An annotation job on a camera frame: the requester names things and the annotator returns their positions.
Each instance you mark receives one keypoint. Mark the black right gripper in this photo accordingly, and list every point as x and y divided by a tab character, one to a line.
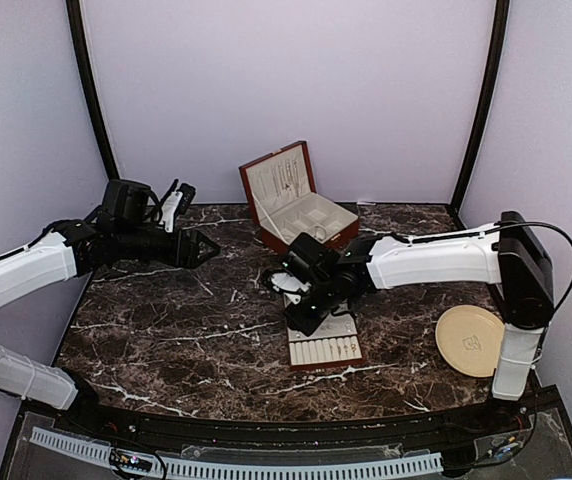
305	325

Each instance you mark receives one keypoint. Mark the white slotted cable duct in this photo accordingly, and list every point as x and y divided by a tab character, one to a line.
227	463

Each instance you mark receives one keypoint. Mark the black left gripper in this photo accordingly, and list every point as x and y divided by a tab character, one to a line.
189	260

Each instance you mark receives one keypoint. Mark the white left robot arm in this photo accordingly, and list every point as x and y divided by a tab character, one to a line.
131	223

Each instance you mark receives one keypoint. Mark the red wooden jewelry box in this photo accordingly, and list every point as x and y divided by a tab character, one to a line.
284	202

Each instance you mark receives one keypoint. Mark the left black frame post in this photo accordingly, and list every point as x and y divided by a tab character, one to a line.
86	74

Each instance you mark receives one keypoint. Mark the beige round plate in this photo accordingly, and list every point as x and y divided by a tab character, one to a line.
469	340

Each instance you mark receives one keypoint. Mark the red jewelry tray insert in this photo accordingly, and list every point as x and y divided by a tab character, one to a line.
335	343

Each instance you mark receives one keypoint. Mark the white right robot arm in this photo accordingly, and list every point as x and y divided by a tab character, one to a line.
316	280

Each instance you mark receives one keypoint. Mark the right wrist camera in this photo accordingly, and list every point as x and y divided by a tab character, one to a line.
283	282

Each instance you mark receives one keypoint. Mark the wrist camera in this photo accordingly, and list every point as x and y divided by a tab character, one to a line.
174	203
283	282

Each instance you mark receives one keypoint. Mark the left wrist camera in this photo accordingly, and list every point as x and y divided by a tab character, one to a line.
174	203

